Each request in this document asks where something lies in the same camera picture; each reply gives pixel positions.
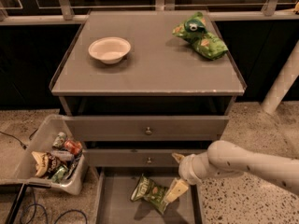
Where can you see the clear plastic bin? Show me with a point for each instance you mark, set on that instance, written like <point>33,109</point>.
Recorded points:
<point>23,170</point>

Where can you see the brown snack bag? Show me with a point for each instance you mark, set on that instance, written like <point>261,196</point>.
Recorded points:
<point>46,164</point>

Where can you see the orange soda can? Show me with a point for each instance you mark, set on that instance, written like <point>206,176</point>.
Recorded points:
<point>74,147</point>

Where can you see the green snack packet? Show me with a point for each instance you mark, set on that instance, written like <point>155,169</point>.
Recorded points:
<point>59,175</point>

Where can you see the metal window railing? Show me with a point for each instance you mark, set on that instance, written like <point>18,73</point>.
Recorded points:
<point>77,11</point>

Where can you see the bottom open grey drawer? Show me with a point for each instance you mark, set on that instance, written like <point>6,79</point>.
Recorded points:
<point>116,185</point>

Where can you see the green soda can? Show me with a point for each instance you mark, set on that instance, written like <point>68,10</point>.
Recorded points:
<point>59,140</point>

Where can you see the grey drawer cabinet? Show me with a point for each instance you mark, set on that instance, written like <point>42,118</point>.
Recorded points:
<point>160,76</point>

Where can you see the top grey drawer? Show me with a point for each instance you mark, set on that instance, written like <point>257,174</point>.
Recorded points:
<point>147,128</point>

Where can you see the middle grey drawer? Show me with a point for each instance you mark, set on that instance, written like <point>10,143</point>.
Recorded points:
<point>135,157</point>

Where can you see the green jalapeno chip bag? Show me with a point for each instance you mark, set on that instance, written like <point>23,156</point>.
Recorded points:
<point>148,190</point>

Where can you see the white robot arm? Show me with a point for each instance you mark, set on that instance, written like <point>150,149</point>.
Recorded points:
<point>224,159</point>

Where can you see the green chip bag on counter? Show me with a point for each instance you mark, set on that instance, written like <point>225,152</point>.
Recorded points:
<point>205,43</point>

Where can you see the silver can lying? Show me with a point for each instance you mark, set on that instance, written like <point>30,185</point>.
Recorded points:
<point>63,155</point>

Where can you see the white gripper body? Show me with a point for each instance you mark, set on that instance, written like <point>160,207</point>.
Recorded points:
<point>187,169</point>

